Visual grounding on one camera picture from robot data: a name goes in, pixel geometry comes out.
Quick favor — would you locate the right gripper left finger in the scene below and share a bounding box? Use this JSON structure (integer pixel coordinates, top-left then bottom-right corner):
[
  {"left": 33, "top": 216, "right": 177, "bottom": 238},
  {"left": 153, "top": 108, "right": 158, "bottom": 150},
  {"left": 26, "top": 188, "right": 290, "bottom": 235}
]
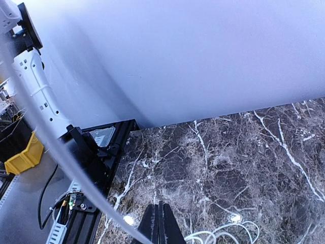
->
[{"left": 138, "top": 204, "right": 159, "bottom": 244}]

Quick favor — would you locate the yellow black storage bin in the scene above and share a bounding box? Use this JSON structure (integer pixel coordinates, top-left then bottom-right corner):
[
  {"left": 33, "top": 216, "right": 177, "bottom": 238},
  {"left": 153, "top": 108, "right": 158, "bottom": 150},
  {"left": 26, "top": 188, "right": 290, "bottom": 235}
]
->
[{"left": 1, "top": 110, "right": 44, "bottom": 177}]

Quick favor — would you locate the black front rail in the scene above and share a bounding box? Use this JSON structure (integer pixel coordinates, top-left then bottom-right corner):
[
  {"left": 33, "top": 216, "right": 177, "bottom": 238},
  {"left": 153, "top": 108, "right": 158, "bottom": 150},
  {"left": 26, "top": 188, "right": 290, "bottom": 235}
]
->
[{"left": 60, "top": 119, "right": 139, "bottom": 243}]

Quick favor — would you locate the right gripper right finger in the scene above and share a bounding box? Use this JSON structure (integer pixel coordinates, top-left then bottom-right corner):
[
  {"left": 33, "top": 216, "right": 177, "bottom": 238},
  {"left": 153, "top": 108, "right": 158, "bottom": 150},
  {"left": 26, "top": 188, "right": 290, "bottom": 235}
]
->
[{"left": 159, "top": 202, "right": 186, "bottom": 244}]

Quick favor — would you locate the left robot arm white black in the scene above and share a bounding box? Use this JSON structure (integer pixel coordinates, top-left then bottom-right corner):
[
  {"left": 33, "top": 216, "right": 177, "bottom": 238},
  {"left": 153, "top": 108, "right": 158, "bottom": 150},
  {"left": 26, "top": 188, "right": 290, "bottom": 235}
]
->
[{"left": 1, "top": 1, "right": 108, "bottom": 190}]

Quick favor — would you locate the white slotted cable duct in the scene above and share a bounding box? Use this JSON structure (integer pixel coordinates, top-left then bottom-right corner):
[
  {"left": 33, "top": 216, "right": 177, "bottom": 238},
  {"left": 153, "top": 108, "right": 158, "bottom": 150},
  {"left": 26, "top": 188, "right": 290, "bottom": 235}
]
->
[{"left": 1, "top": 175, "right": 81, "bottom": 244}]

